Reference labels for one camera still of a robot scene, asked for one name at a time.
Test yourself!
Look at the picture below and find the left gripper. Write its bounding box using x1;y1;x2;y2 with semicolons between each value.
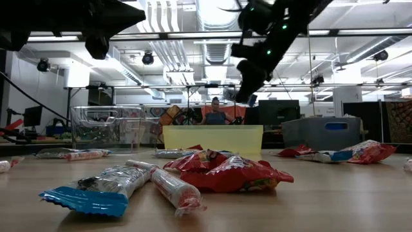
30;0;147;61

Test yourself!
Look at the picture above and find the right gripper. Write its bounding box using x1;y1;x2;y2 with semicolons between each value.
230;0;299;104

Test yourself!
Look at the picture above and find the orange cloth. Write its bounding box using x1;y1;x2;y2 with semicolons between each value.
201;105;247;126

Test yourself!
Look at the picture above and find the large black monitor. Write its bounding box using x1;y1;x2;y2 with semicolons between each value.
258;99;301;126

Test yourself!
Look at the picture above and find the person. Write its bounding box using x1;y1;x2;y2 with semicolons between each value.
196;96;238;126

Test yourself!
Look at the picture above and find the yellow plastic bin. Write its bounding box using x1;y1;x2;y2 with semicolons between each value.
162;124;264;155

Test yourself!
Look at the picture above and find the grey plastic bin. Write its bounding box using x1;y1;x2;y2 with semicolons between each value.
281;116;363;152

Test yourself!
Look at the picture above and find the colourful patterned quilt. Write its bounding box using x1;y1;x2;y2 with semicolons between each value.
146;104;194;126

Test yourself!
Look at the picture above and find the white pillar cabinet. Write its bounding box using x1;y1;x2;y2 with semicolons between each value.
332;86;363;117

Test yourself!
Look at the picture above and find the clear plastic bin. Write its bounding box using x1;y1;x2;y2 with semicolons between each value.
70;105;162;154

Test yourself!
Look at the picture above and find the black partition panel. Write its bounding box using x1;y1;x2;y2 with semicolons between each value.
342;101;382;144

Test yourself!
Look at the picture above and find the blue box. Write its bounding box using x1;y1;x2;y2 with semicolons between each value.
46;125;65;136

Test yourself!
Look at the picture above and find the small black monitor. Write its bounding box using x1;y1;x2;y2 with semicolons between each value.
23;105;43;128

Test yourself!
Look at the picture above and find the red object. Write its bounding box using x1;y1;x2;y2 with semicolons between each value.
3;118;25;131

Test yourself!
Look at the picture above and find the silver ventilation duct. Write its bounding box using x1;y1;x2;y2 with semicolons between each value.
196;0;241;65

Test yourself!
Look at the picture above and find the black hanging arm cable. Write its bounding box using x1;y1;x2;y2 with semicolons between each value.
0;71;71;123

